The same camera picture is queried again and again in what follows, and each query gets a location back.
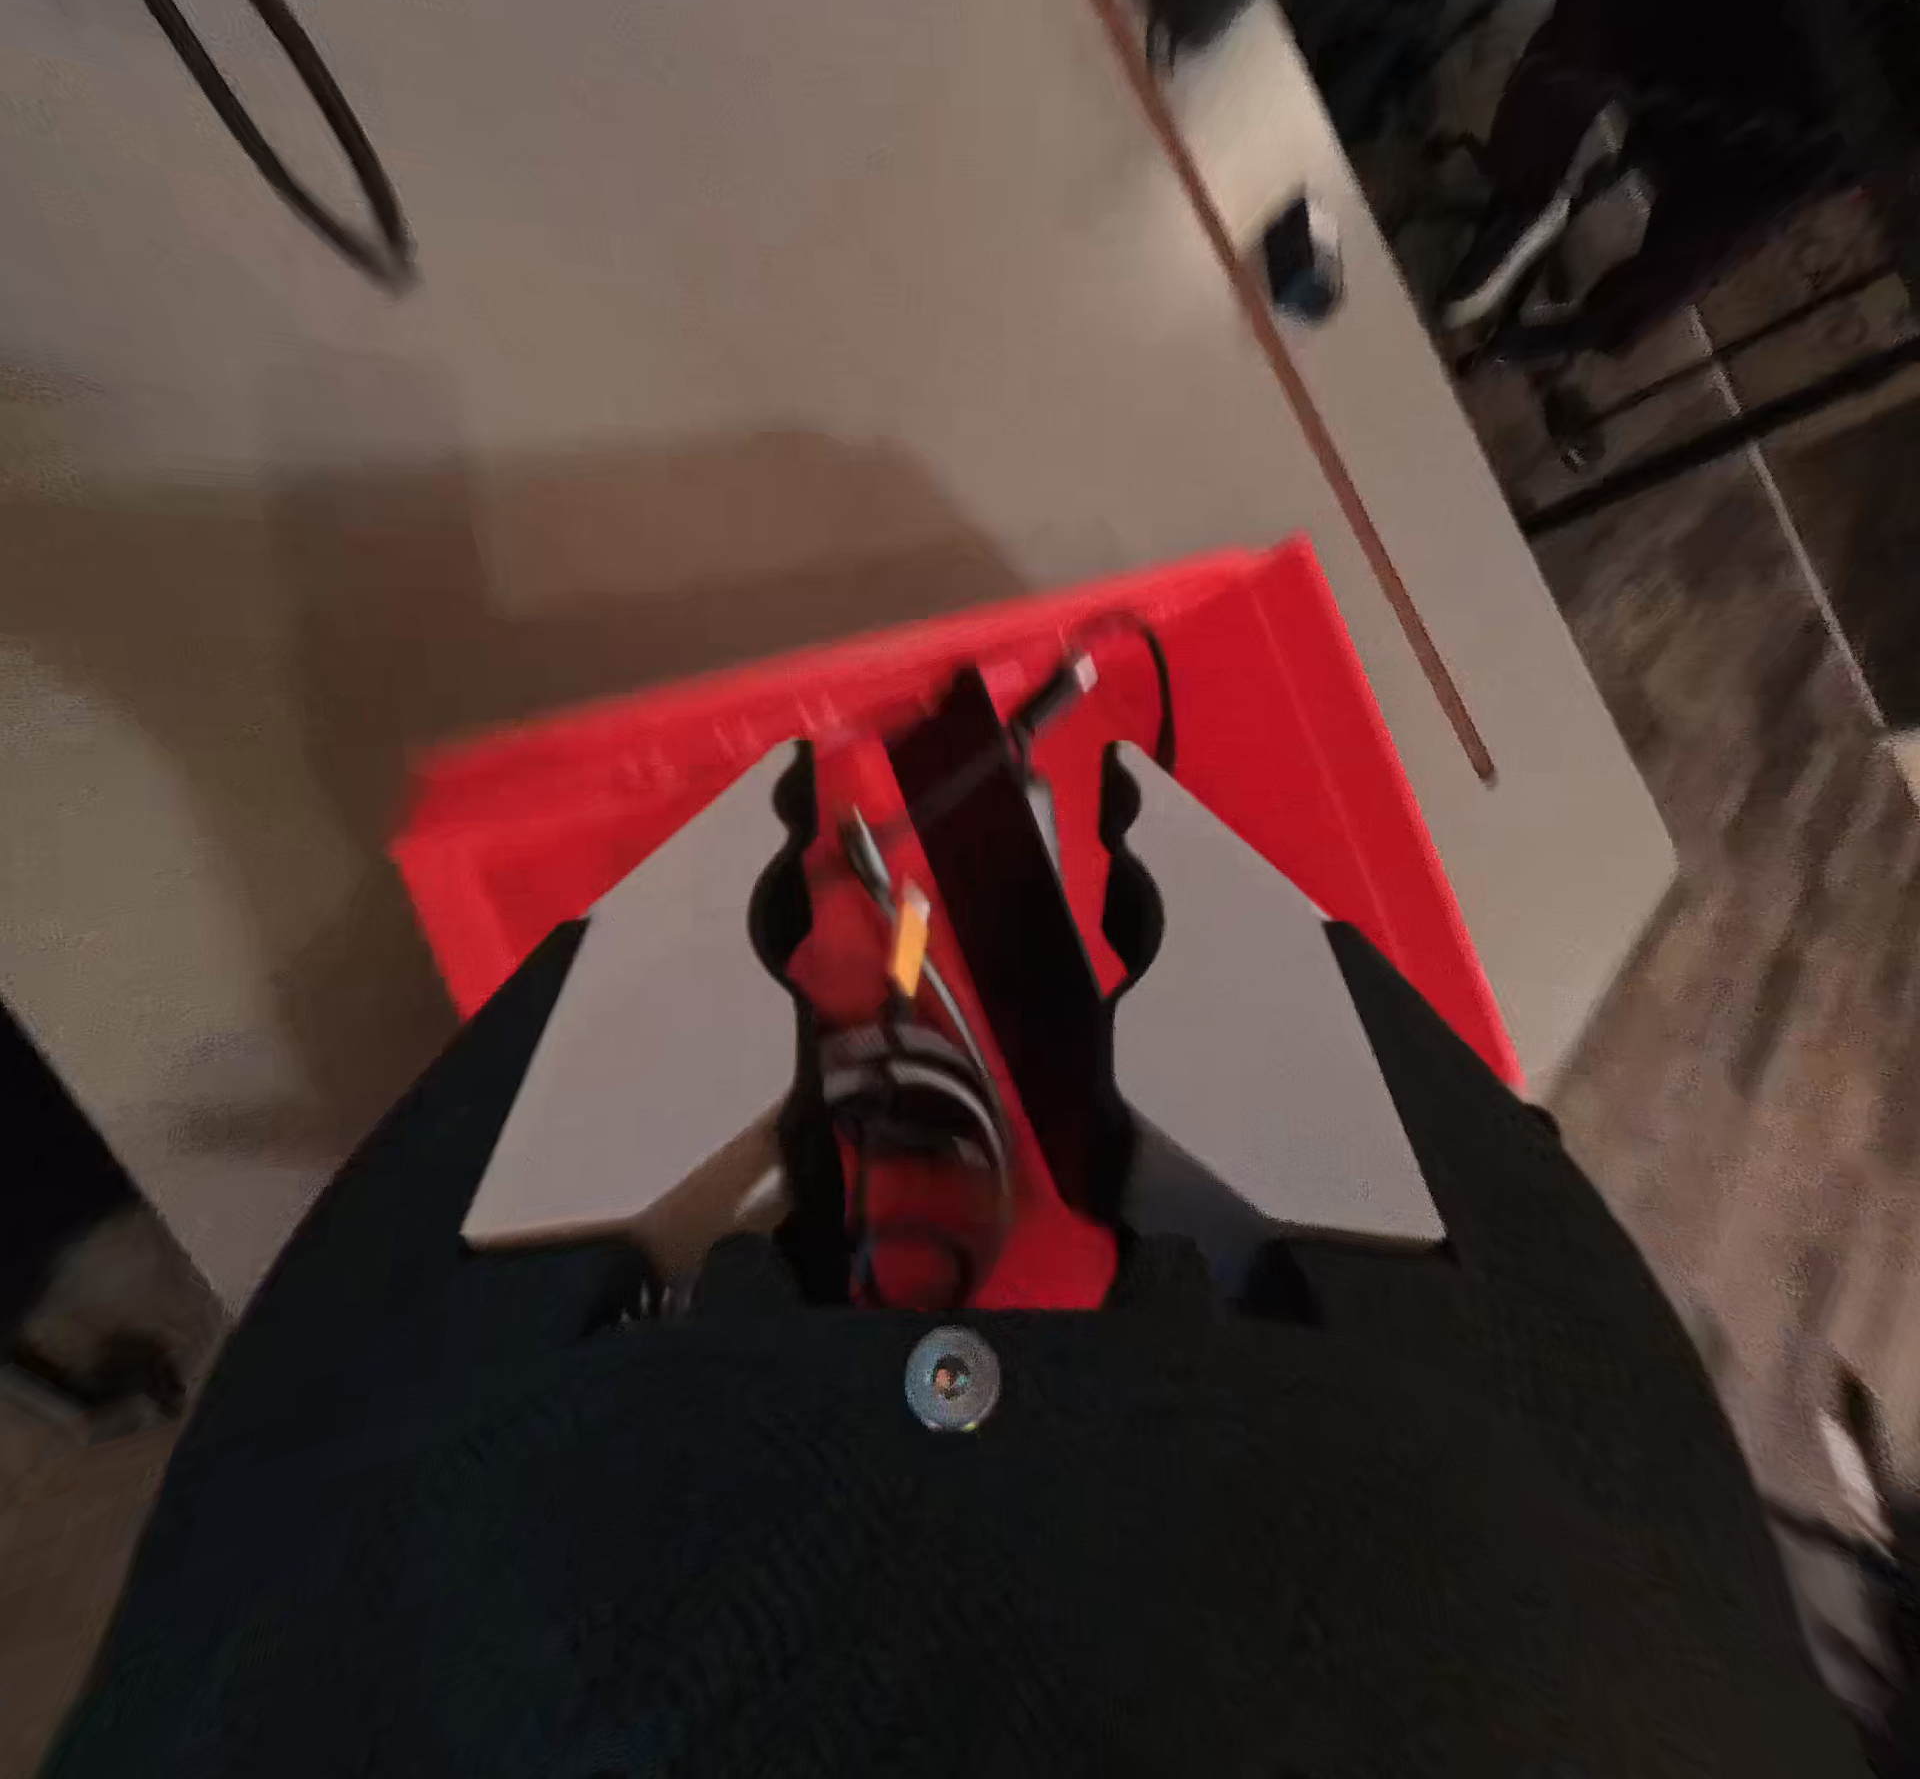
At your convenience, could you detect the black bin divider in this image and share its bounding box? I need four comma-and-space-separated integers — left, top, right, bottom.
885, 669, 1135, 1217

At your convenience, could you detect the red plastic bin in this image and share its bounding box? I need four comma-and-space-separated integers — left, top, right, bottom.
391, 537, 1523, 1307

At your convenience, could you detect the grey braided cable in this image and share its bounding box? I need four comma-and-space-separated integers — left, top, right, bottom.
817, 1014, 1014, 1301

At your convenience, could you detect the small black box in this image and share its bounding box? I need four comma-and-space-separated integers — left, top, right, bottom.
1257, 194, 1345, 316

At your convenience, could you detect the thin black cable orange plug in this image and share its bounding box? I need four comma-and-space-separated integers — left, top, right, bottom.
832, 802, 1021, 1212

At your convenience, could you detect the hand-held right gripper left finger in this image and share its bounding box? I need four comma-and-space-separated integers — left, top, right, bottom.
457, 739, 824, 1307

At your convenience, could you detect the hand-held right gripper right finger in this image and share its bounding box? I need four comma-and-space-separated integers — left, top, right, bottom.
1098, 739, 1447, 1252

